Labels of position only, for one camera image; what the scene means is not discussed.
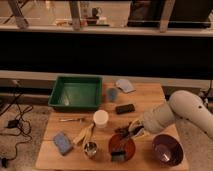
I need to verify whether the black rectangular block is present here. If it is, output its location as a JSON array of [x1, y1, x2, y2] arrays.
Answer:
[[115, 104, 135, 114]]

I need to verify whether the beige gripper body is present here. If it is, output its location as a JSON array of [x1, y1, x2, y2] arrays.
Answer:
[[128, 119, 149, 138]]

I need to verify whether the blue-grey cloth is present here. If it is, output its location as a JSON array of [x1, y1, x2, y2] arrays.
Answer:
[[115, 79, 135, 93]]

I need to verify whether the banana peel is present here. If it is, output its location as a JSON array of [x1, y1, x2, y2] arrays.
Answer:
[[73, 123, 95, 145]]

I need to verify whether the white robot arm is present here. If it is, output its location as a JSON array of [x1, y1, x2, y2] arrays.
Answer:
[[128, 90, 213, 139]]

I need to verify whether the red bowl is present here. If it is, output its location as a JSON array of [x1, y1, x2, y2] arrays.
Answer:
[[108, 134, 136, 162]]

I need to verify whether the blue-grey cup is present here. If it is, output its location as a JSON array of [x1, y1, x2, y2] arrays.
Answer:
[[107, 88, 118, 102]]

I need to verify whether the green plastic tray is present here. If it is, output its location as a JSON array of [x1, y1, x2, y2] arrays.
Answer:
[[48, 76, 102, 112]]

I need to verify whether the blue sponge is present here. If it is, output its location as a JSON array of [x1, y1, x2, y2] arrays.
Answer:
[[53, 132, 73, 156]]

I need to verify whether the white cup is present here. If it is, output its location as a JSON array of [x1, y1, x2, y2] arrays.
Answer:
[[93, 110, 109, 128]]

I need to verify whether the black brush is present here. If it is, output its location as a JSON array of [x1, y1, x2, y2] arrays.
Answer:
[[108, 126, 141, 162]]

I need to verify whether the black power adapter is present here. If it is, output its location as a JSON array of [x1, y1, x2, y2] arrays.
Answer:
[[7, 120, 19, 128]]

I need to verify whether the small metal cup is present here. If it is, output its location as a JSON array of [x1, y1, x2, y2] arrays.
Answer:
[[84, 142, 98, 158]]

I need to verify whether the metal fork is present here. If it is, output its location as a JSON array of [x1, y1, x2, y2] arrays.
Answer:
[[59, 118, 85, 122]]

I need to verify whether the bunch of dark grapes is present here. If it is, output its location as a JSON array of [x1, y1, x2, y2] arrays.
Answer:
[[115, 124, 130, 137]]

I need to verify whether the purple bowl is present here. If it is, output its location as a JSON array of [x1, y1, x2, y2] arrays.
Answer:
[[152, 134, 183, 166]]

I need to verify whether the black power cable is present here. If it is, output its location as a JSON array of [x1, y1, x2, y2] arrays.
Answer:
[[0, 79, 34, 168]]

